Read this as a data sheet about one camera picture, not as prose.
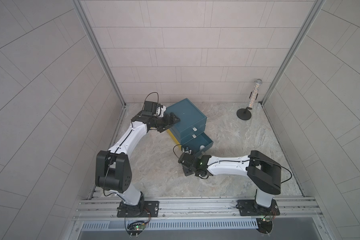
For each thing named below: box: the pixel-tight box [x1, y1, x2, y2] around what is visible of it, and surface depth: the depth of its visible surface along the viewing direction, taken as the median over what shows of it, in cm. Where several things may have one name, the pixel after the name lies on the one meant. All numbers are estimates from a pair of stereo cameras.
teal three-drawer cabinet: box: [165, 98, 214, 157], surface depth 86 cm
